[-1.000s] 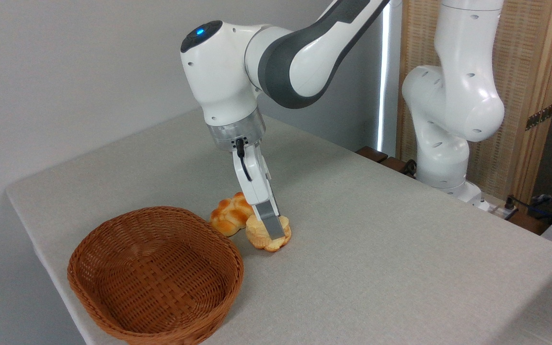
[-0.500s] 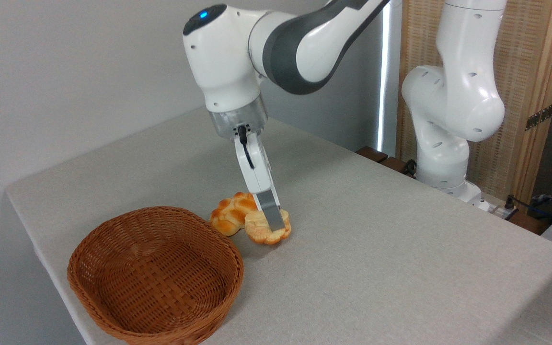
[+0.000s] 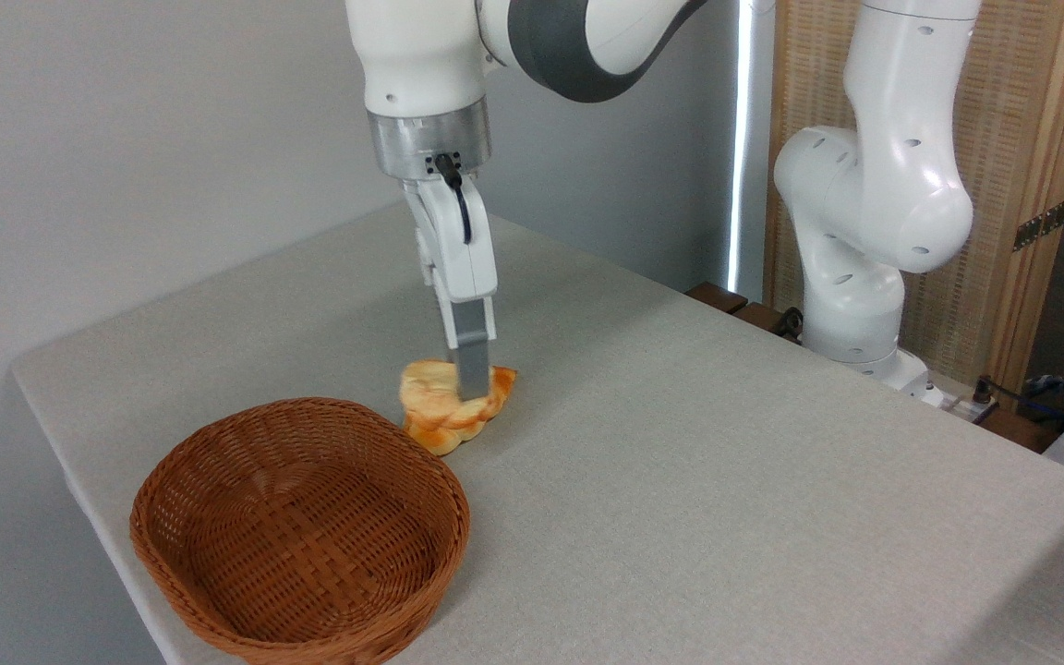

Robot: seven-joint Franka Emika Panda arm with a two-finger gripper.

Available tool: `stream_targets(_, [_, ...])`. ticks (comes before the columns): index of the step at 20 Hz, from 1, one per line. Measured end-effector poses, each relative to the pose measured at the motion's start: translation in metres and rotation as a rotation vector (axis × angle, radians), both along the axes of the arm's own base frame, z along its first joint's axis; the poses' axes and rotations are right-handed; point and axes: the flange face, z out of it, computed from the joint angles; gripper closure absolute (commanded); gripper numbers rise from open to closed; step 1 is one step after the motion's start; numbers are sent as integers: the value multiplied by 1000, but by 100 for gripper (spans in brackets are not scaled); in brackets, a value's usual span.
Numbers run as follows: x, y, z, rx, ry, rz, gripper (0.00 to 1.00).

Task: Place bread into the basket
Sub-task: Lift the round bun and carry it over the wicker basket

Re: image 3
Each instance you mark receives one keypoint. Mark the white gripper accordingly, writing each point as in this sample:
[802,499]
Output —
[458,259]

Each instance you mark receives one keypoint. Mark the round pale bread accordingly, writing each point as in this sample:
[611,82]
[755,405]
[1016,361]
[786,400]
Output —
[429,392]

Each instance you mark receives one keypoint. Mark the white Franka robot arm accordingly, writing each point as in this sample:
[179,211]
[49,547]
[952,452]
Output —
[874,185]

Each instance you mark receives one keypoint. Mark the braided golden bread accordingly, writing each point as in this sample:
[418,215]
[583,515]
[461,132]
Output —
[444,438]

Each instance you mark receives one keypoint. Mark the brown woven wicker basket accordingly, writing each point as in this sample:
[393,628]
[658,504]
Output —
[292,517]

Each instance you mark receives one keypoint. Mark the brown wooden block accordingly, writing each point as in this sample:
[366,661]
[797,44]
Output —
[717,296]
[758,316]

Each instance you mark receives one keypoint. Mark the grey tablecloth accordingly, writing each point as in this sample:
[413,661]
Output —
[726,508]

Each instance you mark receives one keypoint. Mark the black clamp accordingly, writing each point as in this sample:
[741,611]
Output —
[789,323]

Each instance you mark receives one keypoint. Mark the white power strip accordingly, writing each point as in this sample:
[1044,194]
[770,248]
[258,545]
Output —
[961,405]

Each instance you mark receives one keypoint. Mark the metal screen hinge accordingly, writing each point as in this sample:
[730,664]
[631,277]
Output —
[1040,225]

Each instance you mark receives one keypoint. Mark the wooden rattan folding screen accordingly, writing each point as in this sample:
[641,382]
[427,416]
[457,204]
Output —
[1012,129]

